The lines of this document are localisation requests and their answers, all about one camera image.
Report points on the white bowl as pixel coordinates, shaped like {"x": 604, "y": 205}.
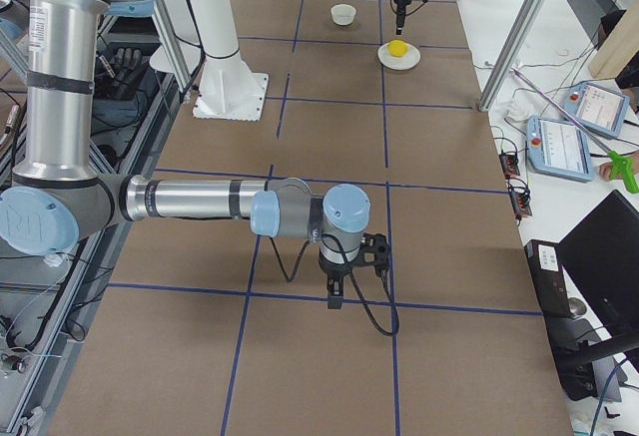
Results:
{"x": 342, "y": 14}

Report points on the black laptop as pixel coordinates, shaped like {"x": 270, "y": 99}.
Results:
{"x": 601, "y": 257}

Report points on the near teach pendant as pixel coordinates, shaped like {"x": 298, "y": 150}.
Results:
{"x": 557, "y": 148}

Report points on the aluminium frame post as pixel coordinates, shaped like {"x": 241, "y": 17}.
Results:
{"x": 513, "y": 43}

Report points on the far teach pendant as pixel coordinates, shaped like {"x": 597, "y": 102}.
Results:
{"x": 601, "y": 110}

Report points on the white pedestal column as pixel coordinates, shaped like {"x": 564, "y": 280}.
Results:
{"x": 206, "y": 34}

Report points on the orange relay module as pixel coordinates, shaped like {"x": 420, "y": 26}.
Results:
{"x": 509, "y": 164}
{"x": 520, "y": 201}

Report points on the white plate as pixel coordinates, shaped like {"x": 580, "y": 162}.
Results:
{"x": 408, "y": 61}

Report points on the metal stand with green clip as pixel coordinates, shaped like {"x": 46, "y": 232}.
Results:
{"x": 620, "y": 165}

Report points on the yellow lemon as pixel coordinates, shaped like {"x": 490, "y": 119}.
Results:
{"x": 397, "y": 48}

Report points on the teach pendant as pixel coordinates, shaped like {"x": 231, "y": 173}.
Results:
{"x": 601, "y": 110}
{"x": 557, "y": 148}

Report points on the black box device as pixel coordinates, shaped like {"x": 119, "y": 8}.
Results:
{"x": 548, "y": 279}

